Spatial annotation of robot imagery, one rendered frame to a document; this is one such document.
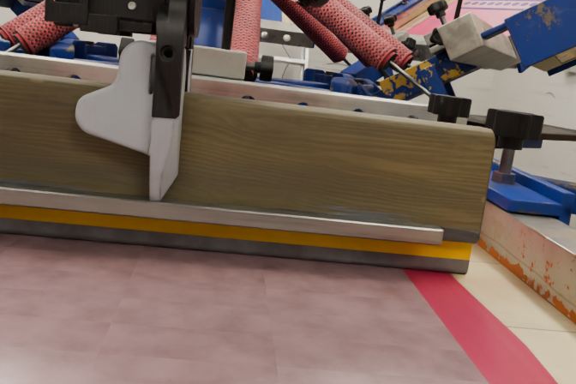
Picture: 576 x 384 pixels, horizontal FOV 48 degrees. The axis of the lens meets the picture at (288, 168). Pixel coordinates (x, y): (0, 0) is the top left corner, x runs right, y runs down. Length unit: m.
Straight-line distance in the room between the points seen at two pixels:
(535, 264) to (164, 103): 0.26
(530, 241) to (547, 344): 0.11
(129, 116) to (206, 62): 0.46
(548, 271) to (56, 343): 0.29
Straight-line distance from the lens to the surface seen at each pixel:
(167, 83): 0.36
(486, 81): 5.06
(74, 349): 0.29
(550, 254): 0.44
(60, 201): 0.40
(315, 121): 0.40
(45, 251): 0.41
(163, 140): 0.37
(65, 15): 0.38
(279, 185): 0.40
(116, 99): 0.38
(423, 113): 0.81
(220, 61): 0.83
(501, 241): 0.50
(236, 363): 0.29
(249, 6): 1.12
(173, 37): 0.36
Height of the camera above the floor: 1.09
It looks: 10 degrees down
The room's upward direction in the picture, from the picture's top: 7 degrees clockwise
